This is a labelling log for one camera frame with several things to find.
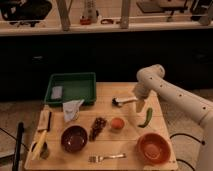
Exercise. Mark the red object on shelf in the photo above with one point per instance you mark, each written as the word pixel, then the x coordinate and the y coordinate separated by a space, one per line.
pixel 84 21

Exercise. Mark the wooden block with knife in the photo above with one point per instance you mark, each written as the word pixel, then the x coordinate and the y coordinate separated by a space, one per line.
pixel 44 120

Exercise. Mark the crumpled grey cloth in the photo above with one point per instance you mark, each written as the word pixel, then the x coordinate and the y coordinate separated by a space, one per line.
pixel 71 109

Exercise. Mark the black office chair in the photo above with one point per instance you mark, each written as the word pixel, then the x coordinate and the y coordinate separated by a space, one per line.
pixel 30 12

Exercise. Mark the black pole at left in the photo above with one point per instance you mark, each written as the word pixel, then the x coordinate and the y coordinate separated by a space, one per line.
pixel 16 158

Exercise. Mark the dark purple bowl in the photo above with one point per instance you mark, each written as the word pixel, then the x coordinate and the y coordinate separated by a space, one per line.
pixel 74 139

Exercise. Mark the silver fork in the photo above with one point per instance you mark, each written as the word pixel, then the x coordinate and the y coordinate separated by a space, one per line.
pixel 98 158

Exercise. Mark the green plastic tray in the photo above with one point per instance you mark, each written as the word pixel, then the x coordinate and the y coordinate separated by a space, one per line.
pixel 75 86

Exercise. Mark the bunch of dark grapes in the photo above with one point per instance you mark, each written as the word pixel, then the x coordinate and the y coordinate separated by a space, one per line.
pixel 97 128

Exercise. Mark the orange bowl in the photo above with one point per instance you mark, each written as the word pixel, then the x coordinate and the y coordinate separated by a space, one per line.
pixel 152 149

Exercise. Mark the green chili pepper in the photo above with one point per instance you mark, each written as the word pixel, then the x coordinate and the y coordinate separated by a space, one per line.
pixel 149 113

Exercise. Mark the orange tomato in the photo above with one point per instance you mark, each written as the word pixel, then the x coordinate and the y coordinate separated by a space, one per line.
pixel 117 123

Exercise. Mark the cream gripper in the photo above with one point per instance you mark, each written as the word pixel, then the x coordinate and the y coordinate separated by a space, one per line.
pixel 139 105

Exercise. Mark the grey sponge in tray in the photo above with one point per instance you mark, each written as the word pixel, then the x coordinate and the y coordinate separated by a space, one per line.
pixel 56 92

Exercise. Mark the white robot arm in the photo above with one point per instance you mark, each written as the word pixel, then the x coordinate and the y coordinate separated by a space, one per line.
pixel 200 110

